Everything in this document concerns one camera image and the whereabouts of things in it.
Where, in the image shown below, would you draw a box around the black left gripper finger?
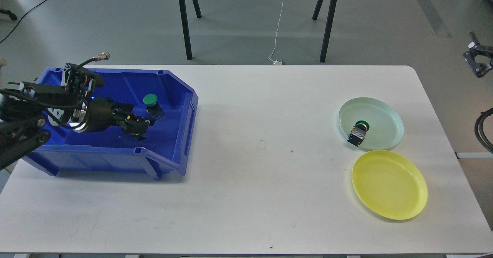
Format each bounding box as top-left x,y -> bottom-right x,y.
121,121 -> 149,136
131,111 -> 166,127

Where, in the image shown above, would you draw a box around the black right tripod legs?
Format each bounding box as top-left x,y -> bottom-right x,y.
312,0 -> 337,63

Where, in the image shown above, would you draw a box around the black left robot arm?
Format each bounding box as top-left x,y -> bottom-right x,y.
1,53 -> 165,169

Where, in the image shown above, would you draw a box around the black tripod legs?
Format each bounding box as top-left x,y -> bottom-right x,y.
178,0 -> 202,60
312,0 -> 337,63

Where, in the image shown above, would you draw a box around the green push button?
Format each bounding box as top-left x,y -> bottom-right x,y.
143,94 -> 165,118

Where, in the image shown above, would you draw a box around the yellow plate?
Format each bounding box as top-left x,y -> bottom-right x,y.
351,150 -> 428,221

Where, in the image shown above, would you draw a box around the green push button switch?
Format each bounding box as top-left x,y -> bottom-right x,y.
347,121 -> 370,147

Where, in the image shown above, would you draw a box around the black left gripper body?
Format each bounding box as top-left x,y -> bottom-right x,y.
74,98 -> 133,133

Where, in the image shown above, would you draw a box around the black left tripod legs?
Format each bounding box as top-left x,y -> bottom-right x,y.
178,0 -> 202,60

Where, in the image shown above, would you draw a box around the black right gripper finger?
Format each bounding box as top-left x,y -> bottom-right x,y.
463,31 -> 493,78

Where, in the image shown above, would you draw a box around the blue plastic bin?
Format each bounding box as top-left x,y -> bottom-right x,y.
23,67 -> 198,180

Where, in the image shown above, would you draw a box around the light green plate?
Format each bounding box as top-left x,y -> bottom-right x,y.
338,97 -> 404,151

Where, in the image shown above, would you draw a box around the white cable with plug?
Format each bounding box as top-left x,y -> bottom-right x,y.
268,0 -> 288,65

